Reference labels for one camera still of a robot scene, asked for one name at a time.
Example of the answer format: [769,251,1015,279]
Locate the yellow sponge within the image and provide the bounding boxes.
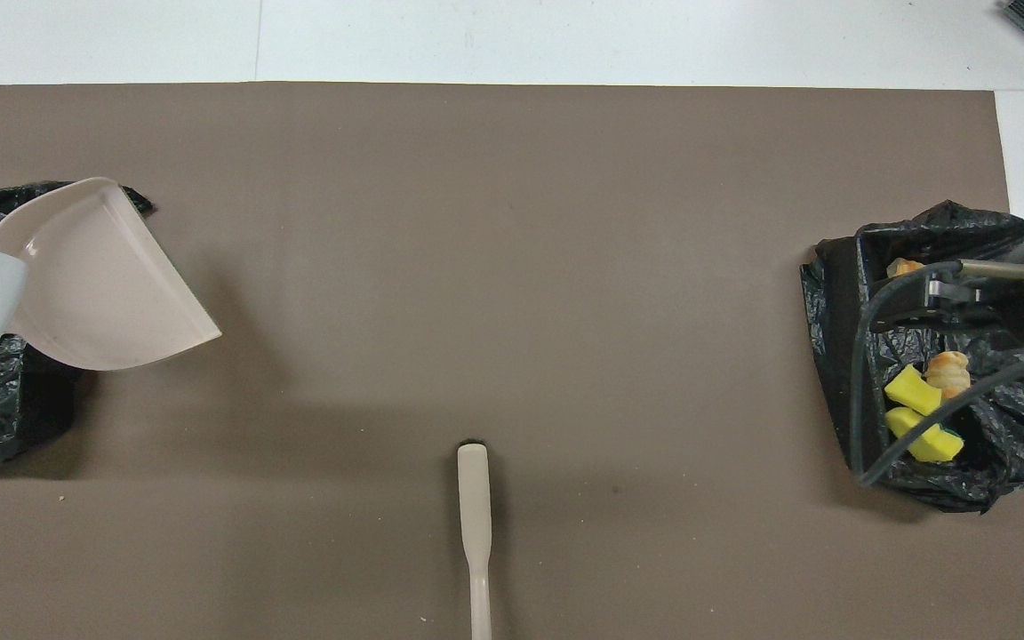
[884,406,965,463]
[884,364,943,417]

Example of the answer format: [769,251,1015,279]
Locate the beige plastic dustpan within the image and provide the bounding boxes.
[0,176,223,372]

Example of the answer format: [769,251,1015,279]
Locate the beige brush black bristles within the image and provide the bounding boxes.
[456,438,494,640]

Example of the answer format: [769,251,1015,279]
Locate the black bag lined bin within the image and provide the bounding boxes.
[800,199,1024,515]

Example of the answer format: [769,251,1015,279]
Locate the brown table mat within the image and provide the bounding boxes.
[0,82,1024,640]

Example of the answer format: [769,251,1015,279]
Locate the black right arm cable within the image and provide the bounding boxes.
[848,259,1024,488]

